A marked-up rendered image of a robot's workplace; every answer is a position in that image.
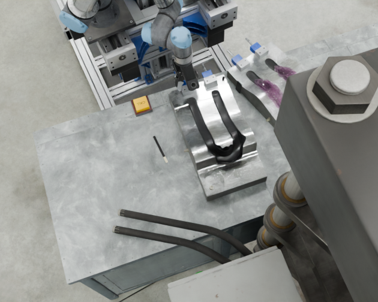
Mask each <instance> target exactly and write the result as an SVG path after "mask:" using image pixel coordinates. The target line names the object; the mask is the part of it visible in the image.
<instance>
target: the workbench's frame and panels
mask: <svg viewBox="0 0 378 302"><path fill-rule="evenodd" d="M263 217H264V215H263V216H259V217H257V218H254V219H251V220H249V221H246V222H243V223H240V224H237V225H234V226H231V227H228V228H225V229H222V231H224V232H226V233H228V234H230V235H232V236H233V237H234V238H236V239H237V240H239V241H240V242H241V243H242V244H246V243H249V242H251V241H254V240H257V234H258V232H259V229H260V228H261V227H262V226H264V223H263ZM192 241H195V242H197V243H200V244H202V245H204V246H207V247H209V248H211V249H212V250H214V251H216V252H218V253H220V254H221V255H222V256H225V257H226V258H229V255H232V254H234V253H238V252H239V251H238V250H237V249H235V248H234V247H233V246H232V245H231V244H229V243H228V242H226V241H224V240H223V239H221V238H218V237H216V236H214V235H210V234H208V235H205V236H203V237H200V238H197V239H194V240H192ZM212 261H215V260H214V259H212V258H210V257H209V256H207V255H205V254H203V253H201V252H198V251H196V250H194V249H190V248H188V247H184V246H180V245H177V246H174V247H171V248H169V249H166V250H162V251H160V252H157V253H154V254H152V255H148V256H146V257H143V258H140V259H137V260H135V261H131V262H128V263H126V264H123V265H120V266H117V267H115V268H111V269H109V270H106V271H103V272H101V273H97V274H94V275H92V276H89V277H86V278H83V279H80V280H77V281H75V282H71V283H69V285H72V284H74V283H77V282H81V283H82V284H84V285H86V286H87V287H89V288H91V289H93V290H94V291H96V292H98V293H99V294H101V295H103V296H104V297H106V298H108V299H109V300H114V299H116V298H119V295H120V294H123V293H125V292H128V291H131V290H134V289H137V288H139V287H142V286H145V285H148V284H150V283H154V282H156V281H159V280H162V279H165V278H167V277H170V276H173V275H176V274H179V273H182V272H184V271H187V270H190V269H192V268H196V267H198V266H201V265H204V264H207V263H209V262H212Z"/></svg>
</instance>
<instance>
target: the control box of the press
mask: <svg viewBox="0 0 378 302"><path fill-rule="evenodd" d="M168 287H169V289H168V290H167V291H168V293H169V297H170V300H171V302H303V301H302V299H301V296H300V294H299V292H298V289H297V287H296V285H295V282H294V280H293V277H292V275H291V273H290V271H289V268H288V266H287V264H286V261H285V259H284V256H283V254H282V252H281V250H280V249H279V248H277V246H273V247H270V248H267V249H264V250H261V251H259V252H256V253H253V254H251V255H247V256H245V257H242V258H239V259H236V260H234V261H230V262H228V263H225V264H223V265H219V266H217V267H214V268H211V269H209V270H206V271H199V272H197V273H195V274H194V275H192V276H189V277H186V278H183V279H181V280H177V281H175V282H172V283H169V284H168Z"/></svg>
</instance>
